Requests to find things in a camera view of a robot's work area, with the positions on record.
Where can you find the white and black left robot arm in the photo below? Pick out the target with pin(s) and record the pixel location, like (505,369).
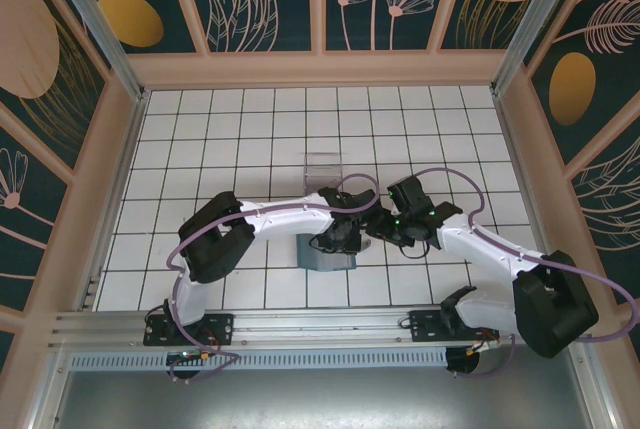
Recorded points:
(285,221)

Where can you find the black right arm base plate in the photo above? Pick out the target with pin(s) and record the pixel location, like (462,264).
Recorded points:
(425,329)

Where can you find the aluminium frame post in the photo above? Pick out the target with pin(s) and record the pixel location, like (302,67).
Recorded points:
(97,24)
(535,24)

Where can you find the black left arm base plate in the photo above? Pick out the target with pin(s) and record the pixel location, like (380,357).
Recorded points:
(220,329)

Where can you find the grey metal sheet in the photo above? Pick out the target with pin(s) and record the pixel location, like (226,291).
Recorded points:
(325,399)

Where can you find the teal card holder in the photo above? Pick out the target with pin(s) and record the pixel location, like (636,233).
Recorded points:
(305,256)

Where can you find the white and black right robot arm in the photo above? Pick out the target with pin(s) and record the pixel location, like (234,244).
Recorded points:
(480,249)

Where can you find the aluminium mounting rail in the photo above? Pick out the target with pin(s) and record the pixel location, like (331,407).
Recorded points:
(325,324)

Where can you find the clear acrylic card stand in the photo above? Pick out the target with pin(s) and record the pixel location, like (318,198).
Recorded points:
(322,171)

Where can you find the small circuit board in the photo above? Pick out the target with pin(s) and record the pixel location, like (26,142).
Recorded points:
(187,355)

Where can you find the pinkish grey card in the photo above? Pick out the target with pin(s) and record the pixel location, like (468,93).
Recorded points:
(340,263)

